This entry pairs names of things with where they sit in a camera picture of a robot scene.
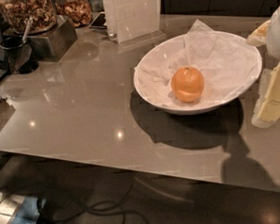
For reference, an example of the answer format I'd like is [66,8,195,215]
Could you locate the orange fruit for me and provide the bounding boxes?
[170,66,205,103]

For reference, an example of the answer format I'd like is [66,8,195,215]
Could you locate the metal jar stand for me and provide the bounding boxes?
[2,13,80,65]

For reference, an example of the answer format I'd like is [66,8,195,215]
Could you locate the white spoon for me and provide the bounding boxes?
[22,17,33,43]

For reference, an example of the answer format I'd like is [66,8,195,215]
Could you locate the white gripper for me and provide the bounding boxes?
[246,6,280,128]

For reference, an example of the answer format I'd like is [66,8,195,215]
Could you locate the clear acrylic sign holder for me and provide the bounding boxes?
[103,0,164,48]

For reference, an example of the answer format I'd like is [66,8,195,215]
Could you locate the glass jar of dried fruit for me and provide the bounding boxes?
[55,0,92,27]

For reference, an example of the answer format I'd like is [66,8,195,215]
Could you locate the black floor cables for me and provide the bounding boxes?
[15,176,151,224]

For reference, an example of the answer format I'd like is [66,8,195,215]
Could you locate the smartphone on counter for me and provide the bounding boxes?
[89,12,107,29]

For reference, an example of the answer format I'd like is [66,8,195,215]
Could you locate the blue cloth on floor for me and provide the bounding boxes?
[8,197,47,224]

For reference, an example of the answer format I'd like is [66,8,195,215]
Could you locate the glass jar of mixed nuts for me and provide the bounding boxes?
[0,0,57,35]

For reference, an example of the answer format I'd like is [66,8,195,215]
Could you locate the white paper liner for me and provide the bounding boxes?
[132,15,265,112]

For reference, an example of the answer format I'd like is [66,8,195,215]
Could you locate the white ceramic bowl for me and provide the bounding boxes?
[131,27,266,119]

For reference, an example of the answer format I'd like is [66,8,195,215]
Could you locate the black cup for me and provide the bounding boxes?
[0,37,39,74]

